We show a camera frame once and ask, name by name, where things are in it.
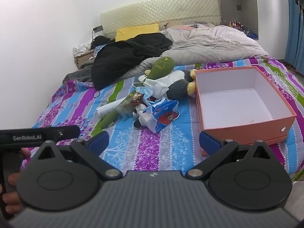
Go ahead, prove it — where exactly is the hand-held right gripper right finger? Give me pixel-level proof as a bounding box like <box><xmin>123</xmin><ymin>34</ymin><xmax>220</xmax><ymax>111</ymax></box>
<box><xmin>185</xmin><ymin>131</ymin><xmax>274</xmax><ymax>181</ymax></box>

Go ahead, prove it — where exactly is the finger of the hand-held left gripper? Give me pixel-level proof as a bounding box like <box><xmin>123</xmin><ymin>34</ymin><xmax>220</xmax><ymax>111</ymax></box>
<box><xmin>56</xmin><ymin>125</ymin><xmax>81</xmax><ymax>141</ymax></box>

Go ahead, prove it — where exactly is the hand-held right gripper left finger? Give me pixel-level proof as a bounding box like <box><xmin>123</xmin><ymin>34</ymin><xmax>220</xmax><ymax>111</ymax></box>
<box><xmin>36</xmin><ymin>131</ymin><xmax>123</xmax><ymax>181</ymax></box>

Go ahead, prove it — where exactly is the orange cardboard box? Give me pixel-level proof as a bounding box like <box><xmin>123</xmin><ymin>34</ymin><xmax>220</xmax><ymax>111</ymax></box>
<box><xmin>195</xmin><ymin>66</ymin><xmax>297</xmax><ymax>157</ymax></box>

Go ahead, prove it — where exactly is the small black white plush toy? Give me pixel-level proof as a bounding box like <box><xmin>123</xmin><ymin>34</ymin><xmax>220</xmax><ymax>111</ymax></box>
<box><xmin>131</xmin><ymin>104</ymin><xmax>148</xmax><ymax>128</ymax></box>

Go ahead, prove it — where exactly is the blue cartoon plastic bag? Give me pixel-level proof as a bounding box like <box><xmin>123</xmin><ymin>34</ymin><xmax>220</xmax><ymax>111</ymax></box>
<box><xmin>140</xmin><ymin>98</ymin><xmax>180</xmax><ymax>134</ymax></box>

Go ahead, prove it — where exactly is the blue face mask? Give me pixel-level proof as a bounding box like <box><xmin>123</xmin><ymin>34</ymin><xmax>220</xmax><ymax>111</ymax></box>
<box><xmin>135</xmin><ymin>86</ymin><xmax>155</xmax><ymax>101</ymax></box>

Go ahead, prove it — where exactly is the person's left hand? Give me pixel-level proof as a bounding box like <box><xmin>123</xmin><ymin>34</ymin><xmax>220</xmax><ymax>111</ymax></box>
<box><xmin>0</xmin><ymin>148</ymin><xmax>32</xmax><ymax>216</ymax></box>

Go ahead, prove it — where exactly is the white tube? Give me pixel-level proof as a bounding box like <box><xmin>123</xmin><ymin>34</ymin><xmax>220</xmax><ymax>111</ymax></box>
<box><xmin>97</xmin><ymin>97</ymin><xmax>127</xmax><ymax>120</ymax></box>

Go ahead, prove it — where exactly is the green snack packet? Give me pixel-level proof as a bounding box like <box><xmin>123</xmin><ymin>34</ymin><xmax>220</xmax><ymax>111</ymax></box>
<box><xmin>116</xmin><ymin>93</ymin><xmax>138</xmax><ymax>118</ymax></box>

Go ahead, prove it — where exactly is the striped floral bedsheet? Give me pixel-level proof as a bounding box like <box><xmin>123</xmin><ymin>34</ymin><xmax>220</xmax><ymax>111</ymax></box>
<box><xmin>22</xmin><ymin>55</ymin><xmax>304</xmax><ymax>182</ymax></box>

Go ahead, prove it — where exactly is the dark grey garment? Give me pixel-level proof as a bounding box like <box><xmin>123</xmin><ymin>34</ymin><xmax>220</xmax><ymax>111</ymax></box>
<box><xmin>63</xmin><ymin>60</ymin><xmax>96</xmax><ymax>84</ymax></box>

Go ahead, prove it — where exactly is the grey penguin plush toy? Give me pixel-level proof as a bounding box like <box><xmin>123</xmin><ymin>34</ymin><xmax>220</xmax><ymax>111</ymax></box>
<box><xmin>142</xmin><ymin>69</ymin><xmax>197</xmax><ymax>99</ymax></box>

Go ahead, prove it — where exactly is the brown cardboard box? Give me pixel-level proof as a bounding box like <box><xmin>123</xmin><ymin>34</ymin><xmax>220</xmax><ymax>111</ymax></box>
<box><xmin>74</xmin><ymin>49</ymin><xmax>96</xmax><ymax>70</ymax></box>

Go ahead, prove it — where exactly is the white face mask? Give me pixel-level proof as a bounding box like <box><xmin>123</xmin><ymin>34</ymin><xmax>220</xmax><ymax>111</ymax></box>
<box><xmin>132</xmin><ymin>78</ymin><xmax>169</xmax><ymax>98</ymax></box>

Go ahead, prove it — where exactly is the white cloth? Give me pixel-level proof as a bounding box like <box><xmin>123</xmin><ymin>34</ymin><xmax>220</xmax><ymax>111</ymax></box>
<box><xmin>72</xmin><ymin>41</ymin><xmax>96</xmax><ymax>58</ymax></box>

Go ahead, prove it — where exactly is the black jacket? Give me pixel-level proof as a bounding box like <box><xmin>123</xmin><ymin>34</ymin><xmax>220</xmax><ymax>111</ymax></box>
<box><xmin>91</xmin><ymin>32</ymin><xmax>173</xmax><ymax>91</ymax></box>

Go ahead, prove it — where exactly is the green plush stick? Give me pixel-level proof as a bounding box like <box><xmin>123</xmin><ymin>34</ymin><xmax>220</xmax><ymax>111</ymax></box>
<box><xmin>96</xmin><ymin>56</ymin><xmax>177</xmax><ymax>131</ymax></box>

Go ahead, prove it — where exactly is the grey duvet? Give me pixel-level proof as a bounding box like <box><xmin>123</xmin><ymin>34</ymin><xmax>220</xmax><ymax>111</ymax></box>
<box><xmin>128</xmin><ymin>24</ymin><xmax>269</xmax><ymax>77</ymax></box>

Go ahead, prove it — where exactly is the yellow pillow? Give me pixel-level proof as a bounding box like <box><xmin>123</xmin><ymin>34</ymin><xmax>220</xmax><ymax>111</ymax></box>
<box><xmin>115</xmin><ymin>23</ymin><xmax>160</xmax><ymax>42</ymax></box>

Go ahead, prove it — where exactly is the blue tray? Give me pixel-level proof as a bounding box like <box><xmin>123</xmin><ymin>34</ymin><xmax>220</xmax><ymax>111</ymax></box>
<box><xmin>244</xmin><ymin>29</ymin><xmax>259</xmax><ymax>40</ymax></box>

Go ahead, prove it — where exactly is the pink pillow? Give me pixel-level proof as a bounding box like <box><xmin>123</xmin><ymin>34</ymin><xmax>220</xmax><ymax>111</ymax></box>
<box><xmin>166</xmin><ymin>24</ymin><xmax>198</xmax><ymax>32</ymax></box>

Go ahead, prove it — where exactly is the row of cosmetic bottles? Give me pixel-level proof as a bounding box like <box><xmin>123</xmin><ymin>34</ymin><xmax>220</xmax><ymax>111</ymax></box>
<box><xmin>227</xmin><ymin>19</ymin><xmax>245</xmax><ymax>30</ymax></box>

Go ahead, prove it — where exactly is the cream padded headboard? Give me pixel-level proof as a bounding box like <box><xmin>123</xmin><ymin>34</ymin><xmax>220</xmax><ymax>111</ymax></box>
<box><xmin>100</xmin><ymin>0</ymin><xmax>221</xmax><ymax>40</ymax></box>

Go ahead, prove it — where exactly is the blue curtain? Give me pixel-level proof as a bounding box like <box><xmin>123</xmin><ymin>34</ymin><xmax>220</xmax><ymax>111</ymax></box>
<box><xmin>283</xmin><ymin>0</ymin><xmax>304</xmax><ymax>70</ymax></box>

